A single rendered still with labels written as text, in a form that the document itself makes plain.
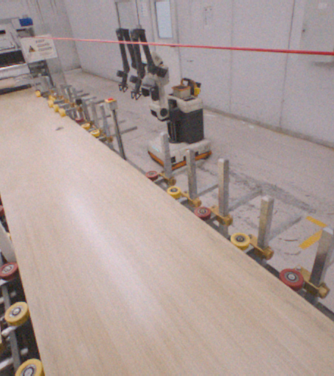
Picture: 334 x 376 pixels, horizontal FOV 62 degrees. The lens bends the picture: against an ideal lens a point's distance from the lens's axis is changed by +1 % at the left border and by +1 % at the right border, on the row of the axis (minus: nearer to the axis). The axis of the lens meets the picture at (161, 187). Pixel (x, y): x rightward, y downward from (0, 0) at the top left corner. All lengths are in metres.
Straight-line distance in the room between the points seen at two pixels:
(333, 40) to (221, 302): 3.10
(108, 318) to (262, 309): 0.52
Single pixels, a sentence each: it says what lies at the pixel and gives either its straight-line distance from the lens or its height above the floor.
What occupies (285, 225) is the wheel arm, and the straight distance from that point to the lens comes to 1.49.
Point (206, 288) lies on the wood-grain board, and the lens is 1.09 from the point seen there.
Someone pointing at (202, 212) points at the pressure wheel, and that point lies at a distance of 1.39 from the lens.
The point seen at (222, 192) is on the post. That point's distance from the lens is 1.35.
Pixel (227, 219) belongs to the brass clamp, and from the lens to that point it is 1.43.
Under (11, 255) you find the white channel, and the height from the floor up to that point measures 0.89.
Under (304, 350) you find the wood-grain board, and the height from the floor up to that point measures 0.90.
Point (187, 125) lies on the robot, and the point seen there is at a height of 0.55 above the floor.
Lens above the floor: 1.78
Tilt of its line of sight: 33 degrees down
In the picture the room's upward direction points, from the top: 8 degrees counter-clockwise
